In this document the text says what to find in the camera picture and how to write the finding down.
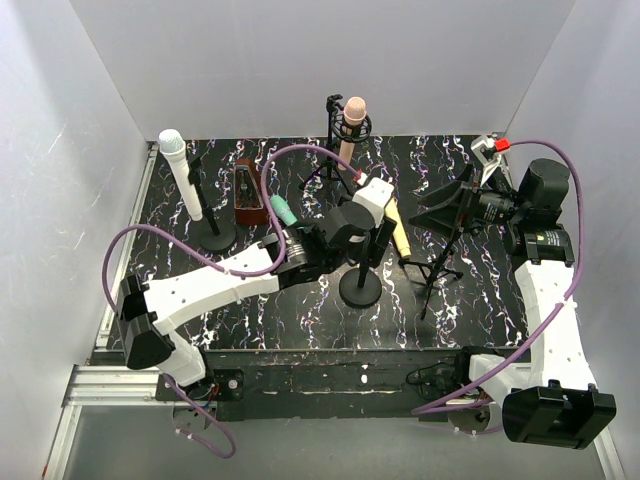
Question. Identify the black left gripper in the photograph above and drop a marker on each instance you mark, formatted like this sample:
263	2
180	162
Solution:
379	240

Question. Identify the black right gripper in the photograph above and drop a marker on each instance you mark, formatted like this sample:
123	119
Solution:
467	201

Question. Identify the yellow microphone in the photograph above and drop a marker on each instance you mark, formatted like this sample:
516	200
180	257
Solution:
399	234

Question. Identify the black round-base clip stand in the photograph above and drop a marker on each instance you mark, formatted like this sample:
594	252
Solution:
216	236
359	287

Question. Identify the black tripod clip stand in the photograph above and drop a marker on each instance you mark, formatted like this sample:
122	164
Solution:
434	270

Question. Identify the mint green microphone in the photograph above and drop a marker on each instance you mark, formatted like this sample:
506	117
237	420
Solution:
284	215

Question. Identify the pink microphone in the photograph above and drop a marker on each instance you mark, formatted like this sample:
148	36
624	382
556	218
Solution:
354	114

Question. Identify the white microphone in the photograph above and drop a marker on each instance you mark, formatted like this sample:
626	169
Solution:
173	148

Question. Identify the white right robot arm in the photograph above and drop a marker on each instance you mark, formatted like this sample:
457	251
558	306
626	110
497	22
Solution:
553	399

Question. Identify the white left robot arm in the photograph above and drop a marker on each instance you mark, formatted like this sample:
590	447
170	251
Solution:
150	313

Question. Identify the brown wooden metronome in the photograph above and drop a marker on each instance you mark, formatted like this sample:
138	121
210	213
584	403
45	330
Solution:
249	206

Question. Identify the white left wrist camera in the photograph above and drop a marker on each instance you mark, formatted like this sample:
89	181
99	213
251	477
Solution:
374	194

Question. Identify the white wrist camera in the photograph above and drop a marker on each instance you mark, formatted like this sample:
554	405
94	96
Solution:
490	150
374	194

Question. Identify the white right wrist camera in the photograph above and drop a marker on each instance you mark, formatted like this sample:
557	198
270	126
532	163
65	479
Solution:
490	150

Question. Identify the black tripod shock-mount stand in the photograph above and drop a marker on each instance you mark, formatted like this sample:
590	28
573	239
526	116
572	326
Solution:
330	171

